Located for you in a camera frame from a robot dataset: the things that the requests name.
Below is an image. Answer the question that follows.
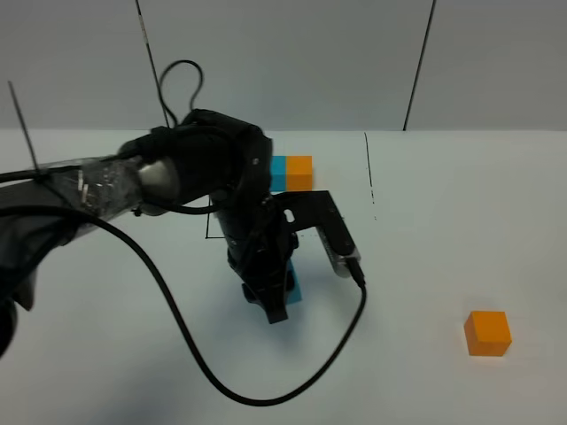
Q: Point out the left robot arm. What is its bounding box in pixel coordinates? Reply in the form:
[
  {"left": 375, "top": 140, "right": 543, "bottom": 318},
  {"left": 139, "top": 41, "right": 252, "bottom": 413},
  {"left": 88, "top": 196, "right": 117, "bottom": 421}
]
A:
[{"left": 1, "top": 110, "right": 297, "bottom": 349}]

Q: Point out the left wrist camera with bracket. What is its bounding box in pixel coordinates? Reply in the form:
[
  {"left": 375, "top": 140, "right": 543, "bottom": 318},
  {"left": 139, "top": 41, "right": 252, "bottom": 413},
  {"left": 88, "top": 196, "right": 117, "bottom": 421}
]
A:
[{"left": 275, "top": 190, "right": 366, "bottom": 287}]

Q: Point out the black left camera cable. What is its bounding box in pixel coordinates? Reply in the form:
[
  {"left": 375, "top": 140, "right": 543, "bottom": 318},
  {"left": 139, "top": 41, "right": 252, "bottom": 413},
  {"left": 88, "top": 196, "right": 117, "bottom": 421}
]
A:
[{"left": 0, "top": 60, "right": 368, "bottom": 405}]

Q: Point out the orange template block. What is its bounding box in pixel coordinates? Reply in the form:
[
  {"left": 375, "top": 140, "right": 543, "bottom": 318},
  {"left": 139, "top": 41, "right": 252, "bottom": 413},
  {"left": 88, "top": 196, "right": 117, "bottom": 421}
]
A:
[{"left": 285, "top": 156, "right": 314, "bottom": 191}]

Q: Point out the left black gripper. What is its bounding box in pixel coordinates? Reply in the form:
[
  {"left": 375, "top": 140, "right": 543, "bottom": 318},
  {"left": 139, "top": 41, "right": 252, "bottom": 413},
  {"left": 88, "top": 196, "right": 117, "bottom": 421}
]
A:
[{"left": 214, "top": 185, "right": 298, "bottom": 324}]

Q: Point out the blue template block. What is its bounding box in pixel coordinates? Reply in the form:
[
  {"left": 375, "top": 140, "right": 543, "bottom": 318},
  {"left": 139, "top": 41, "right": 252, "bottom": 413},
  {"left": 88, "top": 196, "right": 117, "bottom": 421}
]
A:
[{"left": 270, "top": 156, "right": 287, "bottom": 192}]

